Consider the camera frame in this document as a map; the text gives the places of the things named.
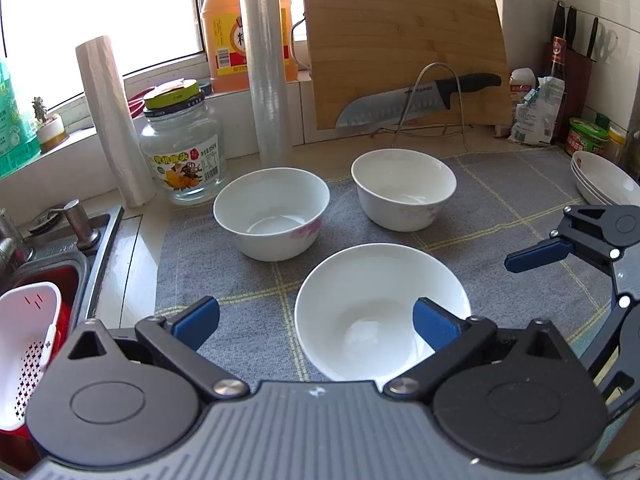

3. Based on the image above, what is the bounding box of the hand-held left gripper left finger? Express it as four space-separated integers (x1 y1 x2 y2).
52 296 251 403

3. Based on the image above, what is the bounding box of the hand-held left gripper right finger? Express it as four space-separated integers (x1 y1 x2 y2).
382 297 583 403

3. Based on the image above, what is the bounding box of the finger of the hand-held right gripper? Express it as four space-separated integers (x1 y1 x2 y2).
580 295 640 413
504 204 621 273

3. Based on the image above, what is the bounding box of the white pink floral bowl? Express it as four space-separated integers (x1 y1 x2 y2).
351 149 457 232
213 167 331 262
294 243 472 383

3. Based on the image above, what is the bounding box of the grey checked cloth mat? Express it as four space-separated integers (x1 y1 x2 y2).
154 147 631 386

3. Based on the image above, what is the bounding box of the steel sink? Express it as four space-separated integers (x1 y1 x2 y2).
0 205 126 461

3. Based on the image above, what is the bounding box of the yellow lid jar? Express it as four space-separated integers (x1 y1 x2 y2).
606 125 628 163

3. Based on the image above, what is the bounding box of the green lid red container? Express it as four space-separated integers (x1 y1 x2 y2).
565 116 611 158

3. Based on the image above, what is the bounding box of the red plastic basin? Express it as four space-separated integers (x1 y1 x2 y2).
0 260 91 461

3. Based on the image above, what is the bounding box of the clear printed food bag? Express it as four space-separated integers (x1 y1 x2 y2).
507 76 567 147

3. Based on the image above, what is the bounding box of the metal sink knob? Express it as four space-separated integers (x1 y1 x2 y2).
62 199 101 250

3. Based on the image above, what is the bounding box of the glass jar with label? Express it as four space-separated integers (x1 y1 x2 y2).
138 87 226 206

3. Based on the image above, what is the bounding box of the dark red knife block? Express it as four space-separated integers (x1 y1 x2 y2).
542 42 596 133

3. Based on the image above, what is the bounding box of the red print food bag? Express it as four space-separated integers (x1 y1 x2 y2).
509 67 541 111

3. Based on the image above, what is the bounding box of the white plastic colander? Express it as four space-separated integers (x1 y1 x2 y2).
0 281 62 431

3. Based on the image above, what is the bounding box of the metal sink strainer cap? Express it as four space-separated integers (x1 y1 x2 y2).
27 210 63 235

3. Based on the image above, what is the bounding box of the dark soy sauce bottle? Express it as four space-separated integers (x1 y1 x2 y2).
549 35 568 106

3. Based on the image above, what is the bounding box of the metal faucet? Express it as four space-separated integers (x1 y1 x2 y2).
0 207 36 266

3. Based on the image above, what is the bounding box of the white plastic bag roll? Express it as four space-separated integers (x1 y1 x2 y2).
75 35 157 209

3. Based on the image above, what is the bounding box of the red plastic dish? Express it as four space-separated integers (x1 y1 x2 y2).
126 87 151 120

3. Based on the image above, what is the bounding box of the green yellow round lid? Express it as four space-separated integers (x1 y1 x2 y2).
145 79 206 111

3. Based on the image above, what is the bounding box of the small potted plant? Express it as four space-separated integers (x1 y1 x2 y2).
31 96 71 155

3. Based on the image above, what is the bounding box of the clear cling film roll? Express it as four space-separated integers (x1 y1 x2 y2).
236 0 294 166

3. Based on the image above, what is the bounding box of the green detergent bottle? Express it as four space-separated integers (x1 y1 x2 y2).
0 57 42 178

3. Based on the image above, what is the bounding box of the bamboo cutting board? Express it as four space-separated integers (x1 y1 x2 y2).
301 0 516 131

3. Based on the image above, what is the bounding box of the orange cooking oil bottle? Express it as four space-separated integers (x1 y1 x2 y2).
201 0 294 93

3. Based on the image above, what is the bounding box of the metal wire rack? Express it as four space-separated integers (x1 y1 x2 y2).
370 62 476 153

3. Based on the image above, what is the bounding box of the black handle kitchen knife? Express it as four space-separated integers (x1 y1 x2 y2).
335 73 502 130

